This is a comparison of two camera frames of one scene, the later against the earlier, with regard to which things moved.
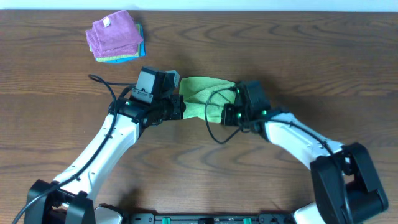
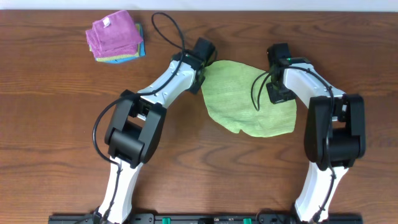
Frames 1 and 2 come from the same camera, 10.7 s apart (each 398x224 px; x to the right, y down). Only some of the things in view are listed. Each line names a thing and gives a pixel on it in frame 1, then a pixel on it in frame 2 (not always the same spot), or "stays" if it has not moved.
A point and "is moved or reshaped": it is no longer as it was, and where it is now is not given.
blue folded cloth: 142,48 stays
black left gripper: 177,111 → 196,88
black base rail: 212,218 stays
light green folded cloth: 134,55 stays
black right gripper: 227,118 → 275,99
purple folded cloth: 114,35 stays
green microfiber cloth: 196,91 is moved or reshaped
